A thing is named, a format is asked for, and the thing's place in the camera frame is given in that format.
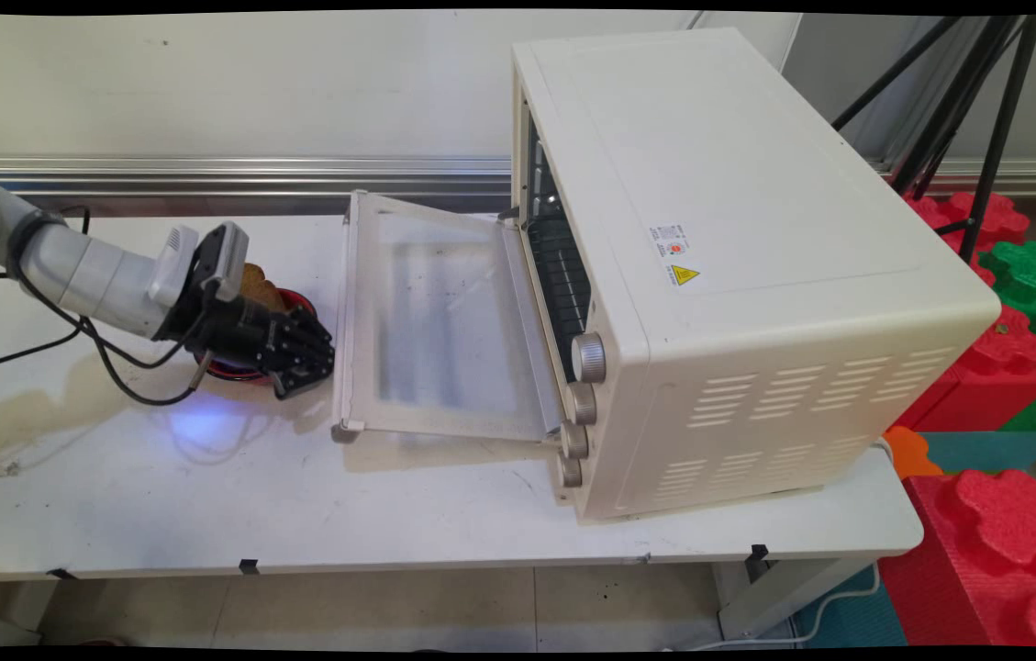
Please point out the brown bread slice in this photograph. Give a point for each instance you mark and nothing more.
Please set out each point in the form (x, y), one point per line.
(262, 289)

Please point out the glass oven door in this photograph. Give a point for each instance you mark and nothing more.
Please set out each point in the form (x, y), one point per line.
(444, 321)

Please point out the large metallic oven knob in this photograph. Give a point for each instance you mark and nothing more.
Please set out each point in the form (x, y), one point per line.
(588, 357)

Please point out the aluminium wall rail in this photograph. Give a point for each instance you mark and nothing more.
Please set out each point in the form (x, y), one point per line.
(297, 173)

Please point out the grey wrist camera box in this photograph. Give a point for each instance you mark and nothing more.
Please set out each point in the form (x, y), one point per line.
(226, 259)

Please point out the large red foam block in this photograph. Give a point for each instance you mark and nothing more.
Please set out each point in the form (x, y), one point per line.
(995, 551)

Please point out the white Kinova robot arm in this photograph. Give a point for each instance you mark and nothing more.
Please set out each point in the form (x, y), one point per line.
(86, 271)

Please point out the white table leg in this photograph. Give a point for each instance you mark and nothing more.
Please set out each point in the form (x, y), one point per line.
(784, 592)

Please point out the small red foam block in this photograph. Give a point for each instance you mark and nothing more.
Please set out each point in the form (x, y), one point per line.
(995, 218)

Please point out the black tripod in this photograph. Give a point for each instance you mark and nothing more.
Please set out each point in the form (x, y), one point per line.
(999, 128)

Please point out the red bowl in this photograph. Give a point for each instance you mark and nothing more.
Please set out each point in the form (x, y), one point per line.
(300, 299)

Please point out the yellow warning triangle sticker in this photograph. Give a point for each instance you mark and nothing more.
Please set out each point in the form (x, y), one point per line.
(685, 274)

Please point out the white red label sticker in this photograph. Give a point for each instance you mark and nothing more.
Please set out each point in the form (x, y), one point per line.
(670, 240)

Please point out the teal floor mat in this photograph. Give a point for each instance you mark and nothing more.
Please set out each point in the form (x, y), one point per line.
(857, 620)

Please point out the teal foam mat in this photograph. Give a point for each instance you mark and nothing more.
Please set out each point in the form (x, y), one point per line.
(995, 450)

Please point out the cream toaster oven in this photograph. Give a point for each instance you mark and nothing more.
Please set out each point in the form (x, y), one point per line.
(756, 229)

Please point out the black tape piece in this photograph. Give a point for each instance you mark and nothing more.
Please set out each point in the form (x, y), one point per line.
(760, 552)
(61, 574)
(249, 565)

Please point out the orange foam block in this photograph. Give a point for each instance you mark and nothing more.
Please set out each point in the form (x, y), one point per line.
(910, 452)

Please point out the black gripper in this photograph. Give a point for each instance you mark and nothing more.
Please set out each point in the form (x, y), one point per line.
(238, 329)

